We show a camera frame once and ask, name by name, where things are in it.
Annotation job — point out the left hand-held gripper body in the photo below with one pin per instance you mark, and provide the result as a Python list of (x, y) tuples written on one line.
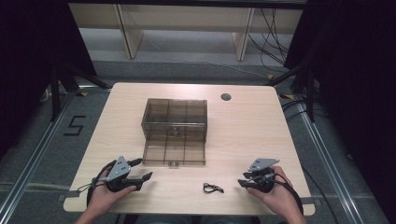
[(120, 171)]

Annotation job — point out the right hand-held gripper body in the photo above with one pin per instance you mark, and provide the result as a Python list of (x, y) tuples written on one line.
[(264, 182)]

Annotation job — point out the person's right hand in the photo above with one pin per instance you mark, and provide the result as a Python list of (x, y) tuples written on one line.
[(281, 196)]

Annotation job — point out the person's left hand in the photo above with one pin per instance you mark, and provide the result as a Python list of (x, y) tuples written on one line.
[(104, 197)]

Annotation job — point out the transparent brown compartment box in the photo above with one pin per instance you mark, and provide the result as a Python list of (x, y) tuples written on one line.
[(174, 124)]

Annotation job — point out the yellow black hazard tape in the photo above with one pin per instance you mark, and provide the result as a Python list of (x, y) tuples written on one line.
[(287, 96)]

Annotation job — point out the black metal stand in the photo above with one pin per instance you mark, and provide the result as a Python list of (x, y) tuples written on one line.
[(310, 96), (55, 93)]

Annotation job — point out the small yellow tape piece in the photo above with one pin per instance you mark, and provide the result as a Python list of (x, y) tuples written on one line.
[(270, 76)]

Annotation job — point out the light wooden desk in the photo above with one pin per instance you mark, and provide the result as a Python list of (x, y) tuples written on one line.
[(130, 34)]

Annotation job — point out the dark curtain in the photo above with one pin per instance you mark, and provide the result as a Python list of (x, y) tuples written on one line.
[(358, 77), (34, 62)]

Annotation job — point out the aluminium floor rail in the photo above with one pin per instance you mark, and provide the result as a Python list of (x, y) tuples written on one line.
[(34, 155), (330, 161)]

